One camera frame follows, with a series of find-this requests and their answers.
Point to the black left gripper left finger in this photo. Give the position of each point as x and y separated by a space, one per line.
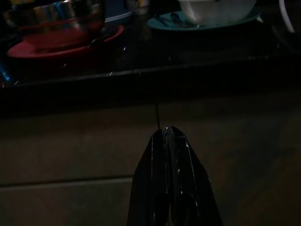
150 183

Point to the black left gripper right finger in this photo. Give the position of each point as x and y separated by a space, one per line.
190 188

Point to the white bowl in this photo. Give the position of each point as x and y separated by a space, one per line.
216 11

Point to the light blue plate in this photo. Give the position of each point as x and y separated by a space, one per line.
211 27

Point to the red plate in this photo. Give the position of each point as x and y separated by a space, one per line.
58 48

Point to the white printed mug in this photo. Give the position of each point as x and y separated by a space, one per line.
141 7

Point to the stainless steel bowl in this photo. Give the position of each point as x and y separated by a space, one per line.
58 18

